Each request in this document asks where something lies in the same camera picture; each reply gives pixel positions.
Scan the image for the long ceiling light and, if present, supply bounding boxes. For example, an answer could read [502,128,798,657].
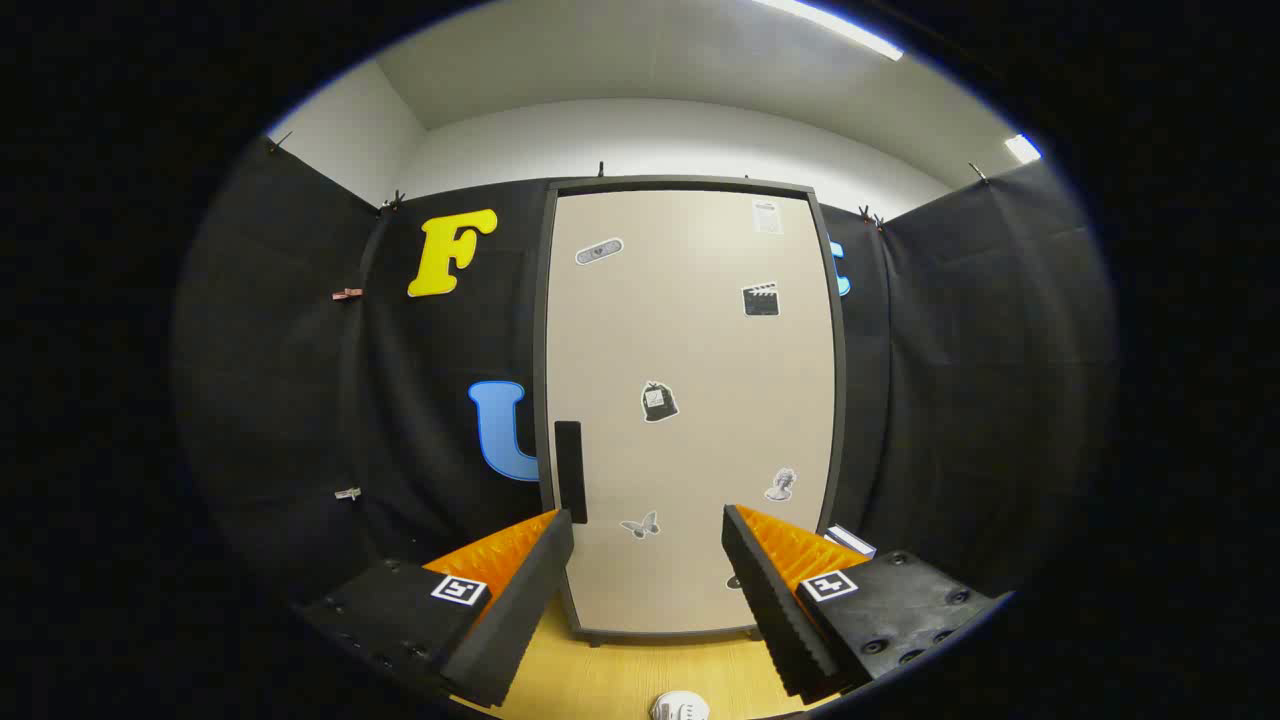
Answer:
[750,0,904,61]

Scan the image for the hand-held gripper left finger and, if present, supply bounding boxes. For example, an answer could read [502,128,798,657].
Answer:
[295,508,576,709]

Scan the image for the white sneaker shoe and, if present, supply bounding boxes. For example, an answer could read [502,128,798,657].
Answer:
[650,690,712,720]

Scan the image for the pale blue spine book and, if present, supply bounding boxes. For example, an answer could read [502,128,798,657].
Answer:
[824,524,878,559]

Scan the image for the dark grey shoe cabinet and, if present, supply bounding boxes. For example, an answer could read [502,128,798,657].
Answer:
[533,175,849,646]

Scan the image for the beige shoe cabinet door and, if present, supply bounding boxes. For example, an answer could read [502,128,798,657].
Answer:
[546,190,837,635]

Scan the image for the black door handle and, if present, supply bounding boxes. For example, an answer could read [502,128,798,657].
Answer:
[555,421,586,525]

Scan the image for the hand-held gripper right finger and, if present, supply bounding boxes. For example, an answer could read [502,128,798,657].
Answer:
[720,504,1009,705]

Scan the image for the black backdrop cloth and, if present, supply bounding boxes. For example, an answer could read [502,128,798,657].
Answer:
[175,135,1116,601]

